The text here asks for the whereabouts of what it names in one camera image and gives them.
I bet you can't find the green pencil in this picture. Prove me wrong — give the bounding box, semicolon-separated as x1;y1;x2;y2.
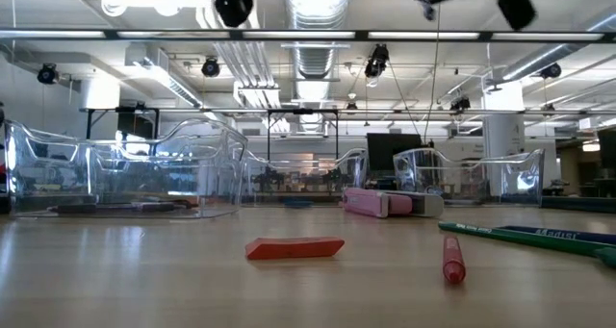
438;220;616;261

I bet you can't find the blue marker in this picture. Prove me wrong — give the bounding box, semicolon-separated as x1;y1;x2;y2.
498;224;616;246

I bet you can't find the orange red eraser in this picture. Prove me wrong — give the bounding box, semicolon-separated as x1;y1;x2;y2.
244;236;347;262

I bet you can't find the red crayon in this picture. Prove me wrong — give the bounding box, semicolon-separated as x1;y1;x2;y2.
442;234;468;286

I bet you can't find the black crossbar with lights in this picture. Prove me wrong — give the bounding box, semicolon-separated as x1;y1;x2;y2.
0;27;616;44

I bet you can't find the white column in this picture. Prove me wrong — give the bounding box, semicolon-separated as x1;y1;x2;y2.
482;80;526;200
79;80;121;111

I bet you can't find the black monitor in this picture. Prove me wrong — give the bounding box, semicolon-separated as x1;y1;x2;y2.
366;132;424;173
598;127;616;171

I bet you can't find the clear plastic bin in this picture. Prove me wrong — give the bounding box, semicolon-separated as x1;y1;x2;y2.
393;147;547;207
90;143;244;208
240;147;370;207
3;117;249;220

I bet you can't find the silver ventilation duct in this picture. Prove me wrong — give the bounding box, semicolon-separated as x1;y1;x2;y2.
283;0;352;133

